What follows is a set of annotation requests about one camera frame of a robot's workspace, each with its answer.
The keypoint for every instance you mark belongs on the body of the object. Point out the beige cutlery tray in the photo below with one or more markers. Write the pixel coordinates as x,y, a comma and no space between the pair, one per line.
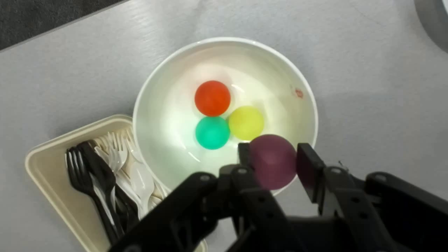
46,167

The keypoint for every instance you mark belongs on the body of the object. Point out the white foam plate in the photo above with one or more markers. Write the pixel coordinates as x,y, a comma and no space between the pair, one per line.
434,20

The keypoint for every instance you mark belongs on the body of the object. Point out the orange ball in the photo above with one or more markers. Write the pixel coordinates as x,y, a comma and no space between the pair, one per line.
211,98

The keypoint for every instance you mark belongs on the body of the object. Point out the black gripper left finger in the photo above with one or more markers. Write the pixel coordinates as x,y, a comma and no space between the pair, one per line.
193,209

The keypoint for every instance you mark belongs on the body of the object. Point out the yellow ball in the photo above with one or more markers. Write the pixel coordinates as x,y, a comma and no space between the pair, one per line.
246,122

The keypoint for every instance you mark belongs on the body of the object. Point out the black plastic fork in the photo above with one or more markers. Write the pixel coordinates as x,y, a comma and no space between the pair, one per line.
89,175

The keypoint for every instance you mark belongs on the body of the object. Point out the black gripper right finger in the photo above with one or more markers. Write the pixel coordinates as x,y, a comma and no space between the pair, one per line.
378,213

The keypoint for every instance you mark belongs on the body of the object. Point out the green ball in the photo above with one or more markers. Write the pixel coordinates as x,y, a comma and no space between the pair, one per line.
211,133

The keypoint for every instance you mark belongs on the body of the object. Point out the white plastic fork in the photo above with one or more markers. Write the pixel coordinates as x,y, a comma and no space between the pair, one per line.
119,151

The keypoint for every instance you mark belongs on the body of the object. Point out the white bowl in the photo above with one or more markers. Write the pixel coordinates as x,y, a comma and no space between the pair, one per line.
165,116

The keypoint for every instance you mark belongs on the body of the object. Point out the purple ball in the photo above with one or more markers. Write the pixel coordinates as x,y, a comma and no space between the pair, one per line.
273,161

